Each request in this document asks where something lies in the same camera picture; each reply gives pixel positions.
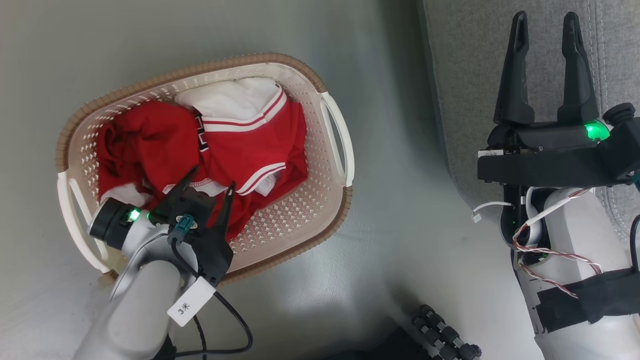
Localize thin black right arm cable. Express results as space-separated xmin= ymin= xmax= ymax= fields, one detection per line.
xmin=629 ymin=214 xmax=640 ymax=274

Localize white cable with plug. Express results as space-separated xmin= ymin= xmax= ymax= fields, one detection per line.
xmin=472 ymin=201 xmax=514 ymax=224

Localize red white twisted wires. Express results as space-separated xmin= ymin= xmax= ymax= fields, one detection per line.
xmin=512 ymin=188 xmax=604 ymax=299

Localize white paper tag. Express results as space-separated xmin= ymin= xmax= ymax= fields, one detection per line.
xmin=167 ymin=276 xmax=217 ymax=328

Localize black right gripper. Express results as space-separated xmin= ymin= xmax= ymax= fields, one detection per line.
xmin=477 ymin=11 xmax=640 ymax=187

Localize black strap on arm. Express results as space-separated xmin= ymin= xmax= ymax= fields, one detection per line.
xmin=537 ymin=269 xmax=640 ymax=333

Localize cream basket with brown rim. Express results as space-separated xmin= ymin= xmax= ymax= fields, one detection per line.
xmin=55 ymin=52 xmax=356 ymax=287

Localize grey fabric ottoman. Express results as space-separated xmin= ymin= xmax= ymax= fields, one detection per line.
xmin=417 ymin=0 xmax=640 ymax=242

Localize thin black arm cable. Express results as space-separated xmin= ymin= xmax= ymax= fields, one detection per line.
xmin=170 ymin=240 xmax=254 ymax=360
xmin=629 ymin=214 xmax=640 ymax=274

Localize teal cable connector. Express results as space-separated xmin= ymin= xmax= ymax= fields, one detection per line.
xmin=169 ymin=214 xmax=195 ymax=244

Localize red jersey with white trim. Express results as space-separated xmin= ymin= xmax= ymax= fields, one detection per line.
xmin=175 ymin=77 xmax=309 ymax=242

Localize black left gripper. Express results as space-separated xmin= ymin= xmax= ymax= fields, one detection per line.
xmin=149 ymin=166 xmax=236 ymax=288

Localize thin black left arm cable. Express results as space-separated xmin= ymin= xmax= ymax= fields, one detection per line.
xmin=170 ymin=240 xmax=254 ymax=360

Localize red shorts with white trim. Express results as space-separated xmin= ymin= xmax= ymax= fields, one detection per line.
xmin=95 ymin=100 xmax=202 ymax=208

